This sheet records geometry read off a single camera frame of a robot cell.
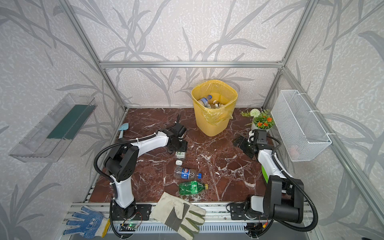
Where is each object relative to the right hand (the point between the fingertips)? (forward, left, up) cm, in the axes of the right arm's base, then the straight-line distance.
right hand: (238, 140), depth 90 cm
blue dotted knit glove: (-42, +74, -8) cm, 85 cm away
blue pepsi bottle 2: (-19, +31, -4) cm, 36 cm away
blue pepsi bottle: (+24, +20, +10) cm, 33 cm away
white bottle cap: (-12, +36, -6) cm, 38 cm away
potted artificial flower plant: (+14, -17, +3) cm, 22 cm away
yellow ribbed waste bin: (+5, +17, +12) cm, 21 cm away
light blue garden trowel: (+16, +78, -7) cm, 80 cm away
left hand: (0, +33, -6) cm, 33 cm away
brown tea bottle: (+25, +11, +6) cm, 28 cm away
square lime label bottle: (-6, +36, -6) cm, 37 cm away
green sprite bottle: (-25, +28, -6) cm, 38 cm away
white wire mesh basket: (-14, -20, +24) cm, 35 cm away
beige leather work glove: (-39, +31, -8) cm, 51 cm away
